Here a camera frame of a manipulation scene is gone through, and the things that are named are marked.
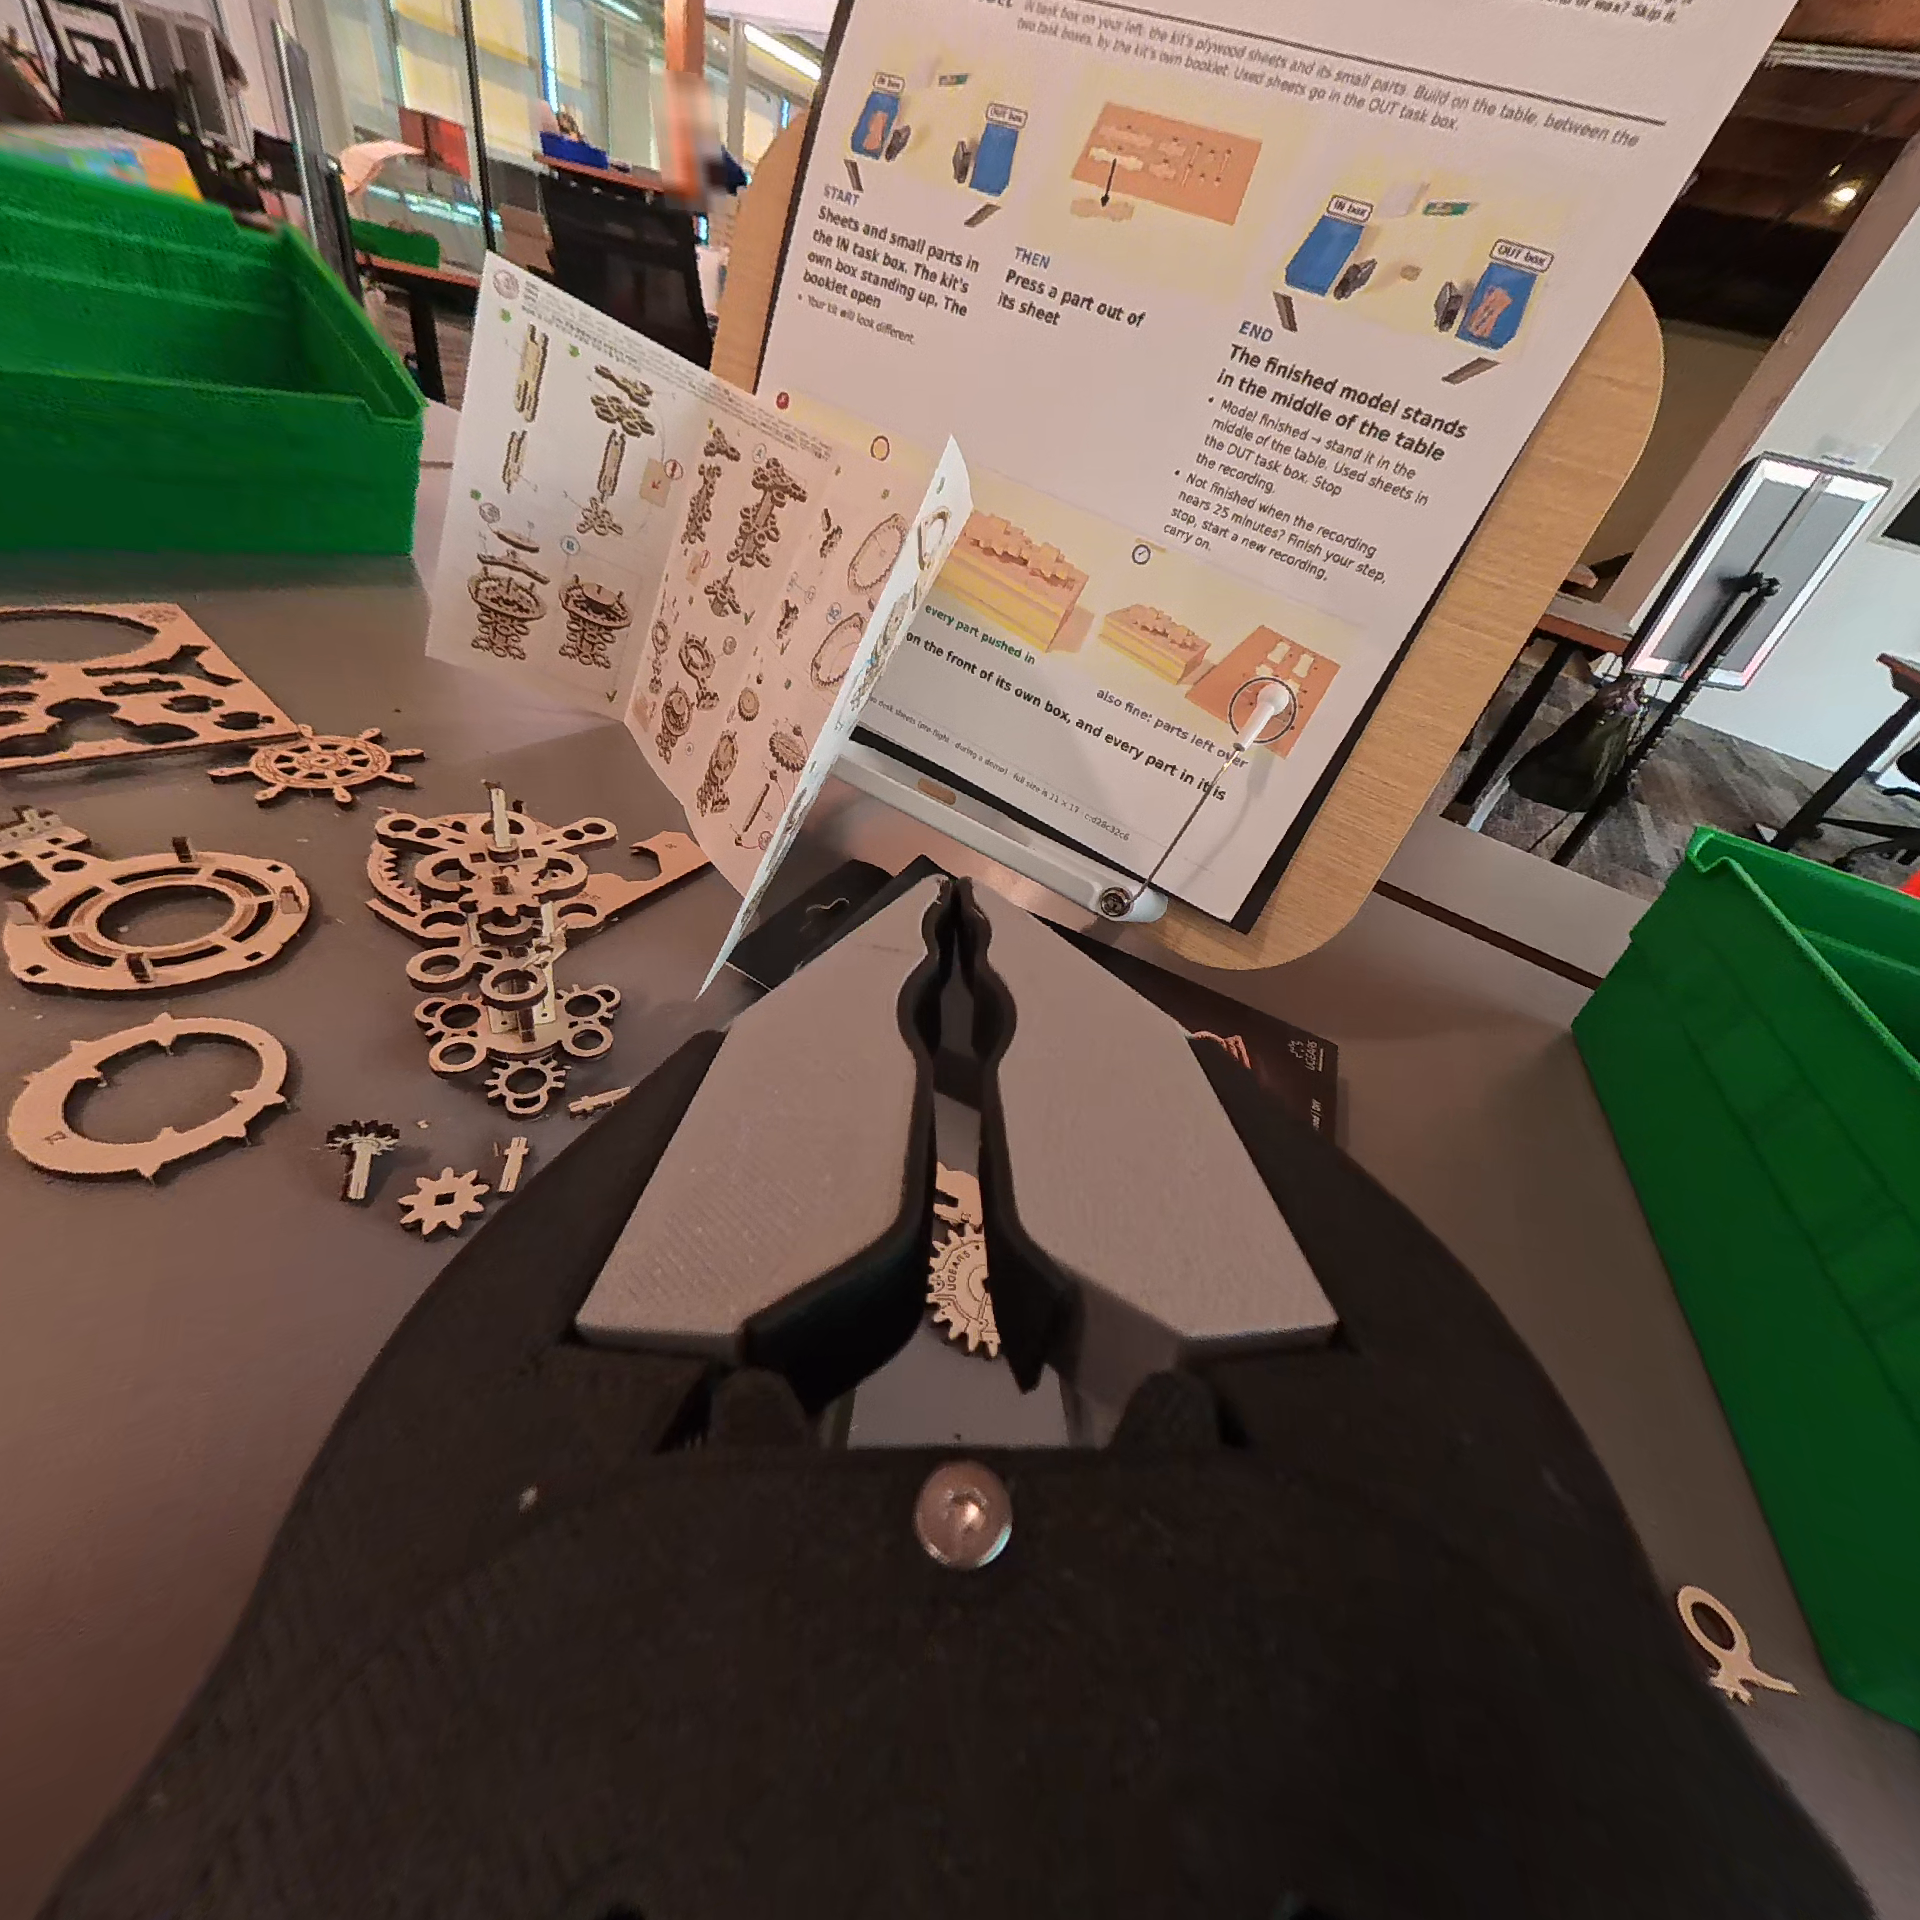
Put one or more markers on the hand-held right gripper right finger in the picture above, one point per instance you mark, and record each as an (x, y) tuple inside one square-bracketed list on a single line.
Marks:
[(1156, 1184)]

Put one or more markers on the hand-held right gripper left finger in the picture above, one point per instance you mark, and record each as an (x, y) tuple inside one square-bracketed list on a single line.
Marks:
[(751, 1200)]

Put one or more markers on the small wooden gear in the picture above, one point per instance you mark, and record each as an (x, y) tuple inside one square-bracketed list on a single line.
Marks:
[(962, 1283)]

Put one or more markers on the black cardboard kit box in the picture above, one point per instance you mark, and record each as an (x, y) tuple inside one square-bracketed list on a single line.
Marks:
[(1276, 1065)]

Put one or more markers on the tiny wooden sliver part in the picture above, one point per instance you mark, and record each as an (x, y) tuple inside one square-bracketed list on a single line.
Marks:
[(594, 1105)]

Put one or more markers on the small wooden pin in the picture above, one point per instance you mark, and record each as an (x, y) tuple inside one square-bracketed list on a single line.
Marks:
[(514, 1165)]

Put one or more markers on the small wooden cog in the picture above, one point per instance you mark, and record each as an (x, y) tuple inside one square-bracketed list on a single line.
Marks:
[(441, 1202)]

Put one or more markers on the small wooden fan-shaped part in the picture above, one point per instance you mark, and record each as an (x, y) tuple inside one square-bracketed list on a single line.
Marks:
[(359, 1157)]

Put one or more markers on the wooden gear stack assembly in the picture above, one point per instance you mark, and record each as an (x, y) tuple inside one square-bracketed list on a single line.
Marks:
[(451, 868)]

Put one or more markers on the green plastic bin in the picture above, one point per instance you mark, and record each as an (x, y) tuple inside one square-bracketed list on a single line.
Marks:
[(1725, 1200), (181, 434)]

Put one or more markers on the dark green bag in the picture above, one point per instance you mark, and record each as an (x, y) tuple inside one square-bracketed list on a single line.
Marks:
[(1583, 749)]

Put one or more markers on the wooden ship wheel part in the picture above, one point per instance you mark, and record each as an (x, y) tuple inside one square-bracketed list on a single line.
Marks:
[(321, 761)]

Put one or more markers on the punched-out plywood sheet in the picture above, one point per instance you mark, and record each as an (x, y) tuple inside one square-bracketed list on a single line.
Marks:
[(241, 714)]

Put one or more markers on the folded assembly booklet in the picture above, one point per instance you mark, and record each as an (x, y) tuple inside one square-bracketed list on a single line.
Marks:
[(676, 493)]

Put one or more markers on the wooden key-shaped part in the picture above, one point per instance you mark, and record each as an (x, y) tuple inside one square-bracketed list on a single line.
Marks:
[(1741, 1662)]

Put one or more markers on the wooden display board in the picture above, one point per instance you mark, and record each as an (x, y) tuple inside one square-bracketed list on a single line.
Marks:
[(1561, 493)]

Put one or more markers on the white-framed screen on stand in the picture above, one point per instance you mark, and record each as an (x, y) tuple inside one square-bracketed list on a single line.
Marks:
[(1770, 556)]

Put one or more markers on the printed instruction sheet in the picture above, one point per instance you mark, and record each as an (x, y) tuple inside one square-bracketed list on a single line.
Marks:
[(1350, 300)]

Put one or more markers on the black office chair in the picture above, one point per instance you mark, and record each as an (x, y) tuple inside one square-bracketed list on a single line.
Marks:
[(629, 269)]

